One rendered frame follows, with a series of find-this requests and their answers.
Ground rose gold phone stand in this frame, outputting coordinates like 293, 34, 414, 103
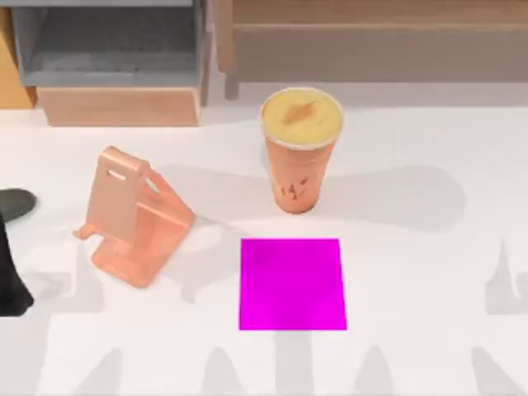
72, 144, 195, 289

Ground orange drink cup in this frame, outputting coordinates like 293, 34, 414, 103
258, 87, 344, 215

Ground flat magenta square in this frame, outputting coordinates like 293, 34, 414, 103
238, 238, 348, 332

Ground pale wooden drawer front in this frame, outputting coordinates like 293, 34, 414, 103
36, 85, 200, 127

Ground wooden cupboard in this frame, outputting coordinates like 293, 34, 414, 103
0, 5, 39, 111

